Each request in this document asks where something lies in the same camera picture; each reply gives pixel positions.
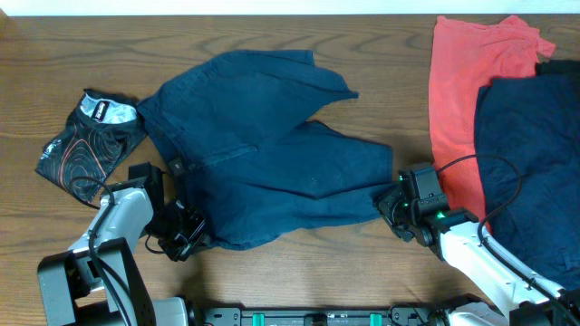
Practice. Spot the red orange shirt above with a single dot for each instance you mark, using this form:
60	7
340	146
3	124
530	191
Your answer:
465	57

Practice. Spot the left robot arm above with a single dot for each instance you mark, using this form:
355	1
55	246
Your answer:
96	280

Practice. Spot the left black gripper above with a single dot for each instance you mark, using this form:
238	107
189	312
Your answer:
198	230

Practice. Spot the dark navy garment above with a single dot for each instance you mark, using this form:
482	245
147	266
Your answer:
527	136

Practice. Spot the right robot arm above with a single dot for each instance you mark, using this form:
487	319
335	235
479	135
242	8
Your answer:
517	295

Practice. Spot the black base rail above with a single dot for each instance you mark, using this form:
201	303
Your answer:
402	315

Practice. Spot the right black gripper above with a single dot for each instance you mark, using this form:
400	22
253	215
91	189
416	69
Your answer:
383	204

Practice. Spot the black patterned folded shirt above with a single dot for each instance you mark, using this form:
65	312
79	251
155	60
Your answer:
100	132

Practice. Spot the navy blue shorts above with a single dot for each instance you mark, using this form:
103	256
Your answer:
239	136

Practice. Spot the black garment at edge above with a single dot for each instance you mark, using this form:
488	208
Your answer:
565	67

